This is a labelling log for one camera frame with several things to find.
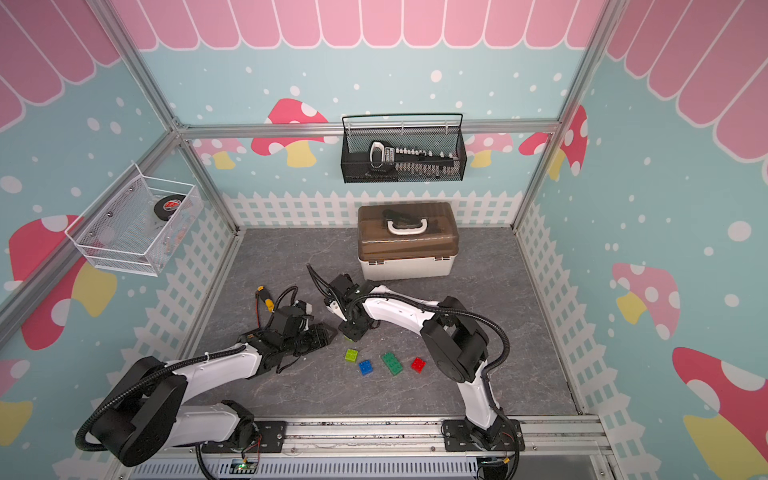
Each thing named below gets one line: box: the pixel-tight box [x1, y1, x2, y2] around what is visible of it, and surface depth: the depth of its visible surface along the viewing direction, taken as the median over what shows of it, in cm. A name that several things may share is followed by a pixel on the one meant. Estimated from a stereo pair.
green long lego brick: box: [381, 352, 404, 376], surface depth 87 cm
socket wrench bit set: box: [368, 140, 460, 180], surface depth 91 cm
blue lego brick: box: [358, 360, 374, 376], surface depth 86 cm
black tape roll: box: [154, 194, 186, 221], surface depth 81 cm
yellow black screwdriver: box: [257, 285, 275, 313], surface depth 101 cm
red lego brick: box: [411, 357, 427, 374], surface depth 86 cm
